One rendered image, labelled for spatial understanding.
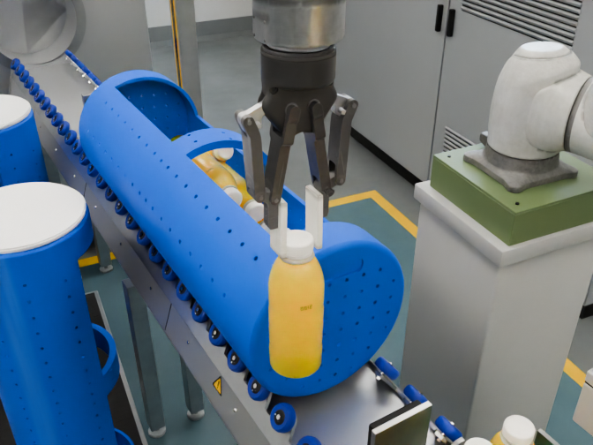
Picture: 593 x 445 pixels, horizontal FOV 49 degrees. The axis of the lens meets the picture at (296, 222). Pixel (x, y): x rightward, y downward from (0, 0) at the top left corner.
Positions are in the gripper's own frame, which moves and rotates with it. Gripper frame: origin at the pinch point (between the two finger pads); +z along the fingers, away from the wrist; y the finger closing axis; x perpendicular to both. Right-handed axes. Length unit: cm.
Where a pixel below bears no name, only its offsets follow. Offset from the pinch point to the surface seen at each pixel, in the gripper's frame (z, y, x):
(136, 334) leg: 87, 3, -98
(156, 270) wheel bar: 41, 3, -60
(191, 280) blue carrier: 25.6, 4.1, -30.5
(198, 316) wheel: 39, 1, -37
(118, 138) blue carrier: 16, 5, -72
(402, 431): 33.1, -13.6, 6.5
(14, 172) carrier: 43, 25, -127
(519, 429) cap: 27.4, -23.6, 17.1
